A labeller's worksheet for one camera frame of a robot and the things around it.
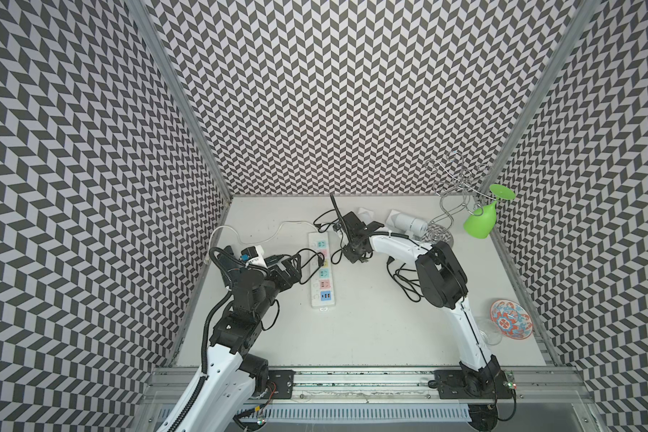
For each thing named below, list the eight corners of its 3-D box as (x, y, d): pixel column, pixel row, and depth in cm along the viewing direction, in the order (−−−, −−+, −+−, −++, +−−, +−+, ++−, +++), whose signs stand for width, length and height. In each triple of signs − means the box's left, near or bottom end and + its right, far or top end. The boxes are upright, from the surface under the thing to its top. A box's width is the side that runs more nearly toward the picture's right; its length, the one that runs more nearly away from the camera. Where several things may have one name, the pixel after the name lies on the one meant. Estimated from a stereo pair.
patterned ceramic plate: (514, 347, 82) (525, 342, 77) (480, 318, 88) (488, 311, 83) (528, 327, 86) (539, 320, 81) (495, 300, 92) (503, 293, 87)
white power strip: (312, 311, 87) (311, 306, 84) (309, 238, 106) (308, 232, 103) (337, 309, 88) (336, 304, 85) (329, 236, 107) (329, 230, 104)
